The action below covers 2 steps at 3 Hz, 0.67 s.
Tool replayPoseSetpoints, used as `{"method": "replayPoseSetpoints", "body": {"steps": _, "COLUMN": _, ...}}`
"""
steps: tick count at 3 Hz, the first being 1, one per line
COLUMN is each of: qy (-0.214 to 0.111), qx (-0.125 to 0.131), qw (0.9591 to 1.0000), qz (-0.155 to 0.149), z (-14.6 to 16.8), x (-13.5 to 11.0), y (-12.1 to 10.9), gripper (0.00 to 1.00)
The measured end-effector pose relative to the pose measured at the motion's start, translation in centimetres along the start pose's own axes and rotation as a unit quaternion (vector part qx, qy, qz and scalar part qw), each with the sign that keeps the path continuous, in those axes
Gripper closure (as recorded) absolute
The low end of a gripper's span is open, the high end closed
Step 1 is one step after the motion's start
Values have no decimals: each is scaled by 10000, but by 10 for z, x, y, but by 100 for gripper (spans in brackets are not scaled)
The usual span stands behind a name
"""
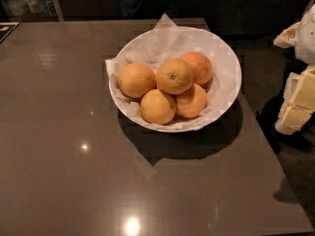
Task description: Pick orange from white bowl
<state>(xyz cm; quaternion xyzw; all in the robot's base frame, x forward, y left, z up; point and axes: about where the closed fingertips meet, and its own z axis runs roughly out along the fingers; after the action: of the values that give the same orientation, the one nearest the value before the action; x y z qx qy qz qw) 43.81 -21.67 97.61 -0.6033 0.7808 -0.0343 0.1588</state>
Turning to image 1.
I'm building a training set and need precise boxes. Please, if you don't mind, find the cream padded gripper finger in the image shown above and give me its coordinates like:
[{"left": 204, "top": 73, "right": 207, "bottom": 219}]
[{"left": 275, "top": 67, "right": 315, "bottom": 135}]

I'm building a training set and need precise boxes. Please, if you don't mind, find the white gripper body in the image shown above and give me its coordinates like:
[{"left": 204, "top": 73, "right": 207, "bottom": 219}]
[{"left": 295, "top": 4, "right": 315, "bottom": 64}]

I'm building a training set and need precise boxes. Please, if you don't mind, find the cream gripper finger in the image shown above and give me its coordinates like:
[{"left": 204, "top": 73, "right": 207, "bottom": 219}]
[{"left": 273, "top": 22, "right": 300, "bottom": 48}]

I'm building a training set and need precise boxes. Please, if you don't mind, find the orange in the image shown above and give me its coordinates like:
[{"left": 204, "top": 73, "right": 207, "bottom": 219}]
[
  {"left": 181, "top": 52, "right": 213, "bottom": 85},
  {"left": 157, "top": 58, "right": 193, "bottom": 95},
  {"left": 175, "top": 84, "right": 207, "bottom": 119},
  {"left": 140, "top": 89, "right": 176, "bottom": 125},
  {"left": 118, "top": 63, "right": 156, "bottom": 98}
]

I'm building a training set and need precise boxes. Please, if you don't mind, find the white ceramic bowl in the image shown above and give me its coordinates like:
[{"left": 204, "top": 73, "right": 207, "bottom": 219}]
[{"left": 108, "top": 26, "right": 243, "bottom": 134}]

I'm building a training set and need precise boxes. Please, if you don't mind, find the white paper liner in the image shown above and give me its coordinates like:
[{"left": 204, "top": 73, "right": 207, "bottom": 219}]
[{"left": 105, "top": 13, "right": 238, "bottom": 132}]

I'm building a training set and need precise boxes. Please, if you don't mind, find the glass shelf with containers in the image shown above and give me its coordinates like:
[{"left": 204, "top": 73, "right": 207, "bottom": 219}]
[{"left": 0, "top": 0, "right": 64, "bottom": 22}]

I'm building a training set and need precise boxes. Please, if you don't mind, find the black framed card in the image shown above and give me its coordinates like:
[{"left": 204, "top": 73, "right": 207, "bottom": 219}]
[{"left": 0, "top": 22, "right": 19, "bottom": 43}]

